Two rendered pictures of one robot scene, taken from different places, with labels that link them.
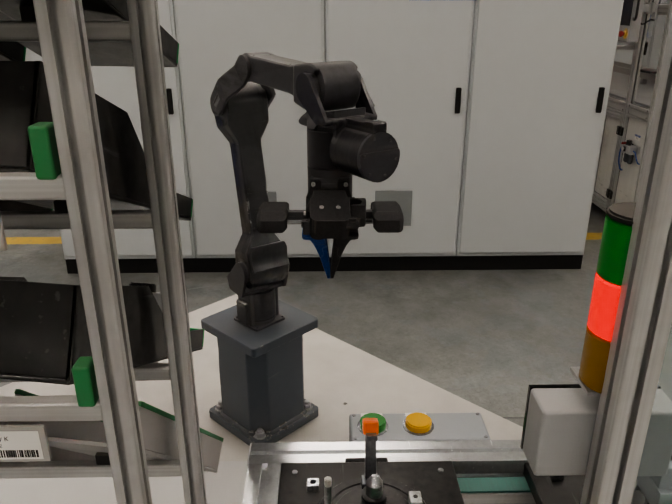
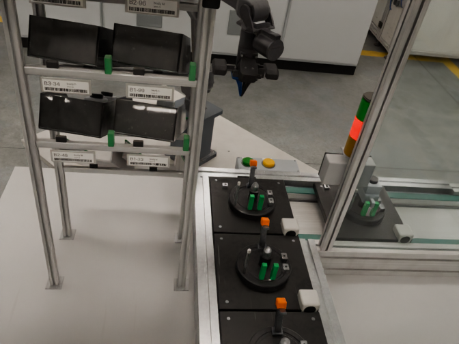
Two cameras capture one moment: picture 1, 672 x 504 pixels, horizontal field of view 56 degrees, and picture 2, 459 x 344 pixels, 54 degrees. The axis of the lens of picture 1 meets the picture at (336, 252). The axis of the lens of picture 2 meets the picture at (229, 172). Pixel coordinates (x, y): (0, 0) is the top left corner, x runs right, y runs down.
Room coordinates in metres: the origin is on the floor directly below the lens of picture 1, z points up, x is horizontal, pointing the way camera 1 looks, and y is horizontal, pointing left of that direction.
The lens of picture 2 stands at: (-0.40, 0.20, 1.86)
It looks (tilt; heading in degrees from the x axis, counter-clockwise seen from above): 38 degrees down; 350
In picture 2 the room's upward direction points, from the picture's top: 10 degrees clockwise
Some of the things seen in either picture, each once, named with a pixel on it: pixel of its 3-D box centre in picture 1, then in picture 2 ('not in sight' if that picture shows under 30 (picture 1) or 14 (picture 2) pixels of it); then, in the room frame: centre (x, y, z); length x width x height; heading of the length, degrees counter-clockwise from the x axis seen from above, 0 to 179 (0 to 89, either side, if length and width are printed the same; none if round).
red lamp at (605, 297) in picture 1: (623, 304); (363, 127); (0.46, -0.24, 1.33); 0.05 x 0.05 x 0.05
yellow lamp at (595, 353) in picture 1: (613, 356); (356, 145); (0.46, -0.24, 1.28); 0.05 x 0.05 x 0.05
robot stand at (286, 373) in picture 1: (262, 369); (191, 132); (0.96, 0.13, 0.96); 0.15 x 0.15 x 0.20; 46
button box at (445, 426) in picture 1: (417, 441); (266, 170); (0.80, -0.13, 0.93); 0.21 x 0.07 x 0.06; 91
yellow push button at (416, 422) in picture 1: (418, 424); (268, 163); (0.80, -0.13, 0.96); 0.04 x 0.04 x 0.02
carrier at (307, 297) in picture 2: not in sight; (266, 258); (0.34, -0.05, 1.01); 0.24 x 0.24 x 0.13; 1
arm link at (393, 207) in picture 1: (330, 196); (246, 59); (0.78, 0.01, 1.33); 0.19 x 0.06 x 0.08; 91
